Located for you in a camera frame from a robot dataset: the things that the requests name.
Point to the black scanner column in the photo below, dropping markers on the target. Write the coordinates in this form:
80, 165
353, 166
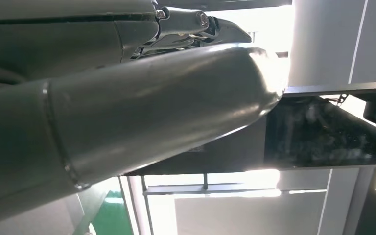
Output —
321, 139

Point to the dark window frame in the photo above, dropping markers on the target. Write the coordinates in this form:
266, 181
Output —
175, 188

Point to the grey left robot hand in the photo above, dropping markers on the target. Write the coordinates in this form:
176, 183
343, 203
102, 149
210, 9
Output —
126, 103

